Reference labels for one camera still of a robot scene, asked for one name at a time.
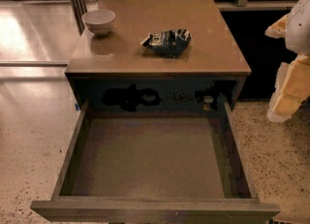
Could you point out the brown wooden cabinet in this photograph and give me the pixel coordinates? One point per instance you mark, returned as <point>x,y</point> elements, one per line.
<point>161,57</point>

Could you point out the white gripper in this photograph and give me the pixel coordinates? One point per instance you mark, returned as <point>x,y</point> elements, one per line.
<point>299,29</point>

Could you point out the white ceramic bowl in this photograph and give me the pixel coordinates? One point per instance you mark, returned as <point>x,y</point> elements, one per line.
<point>99,22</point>

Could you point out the open top drawer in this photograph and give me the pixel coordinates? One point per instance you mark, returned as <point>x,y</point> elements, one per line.
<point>155,169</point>

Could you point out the blue chip bag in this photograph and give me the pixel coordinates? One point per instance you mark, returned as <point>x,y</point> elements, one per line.
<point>170,43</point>

